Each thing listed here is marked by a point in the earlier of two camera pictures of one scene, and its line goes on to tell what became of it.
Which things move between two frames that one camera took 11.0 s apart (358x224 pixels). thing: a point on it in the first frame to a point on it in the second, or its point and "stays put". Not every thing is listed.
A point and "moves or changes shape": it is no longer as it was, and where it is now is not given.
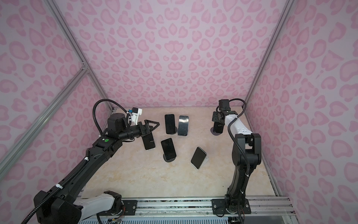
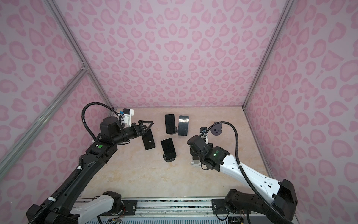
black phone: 170,123 stays put
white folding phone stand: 204,162 moves or changes shape
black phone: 168,147 stays put
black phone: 148,141 stays put
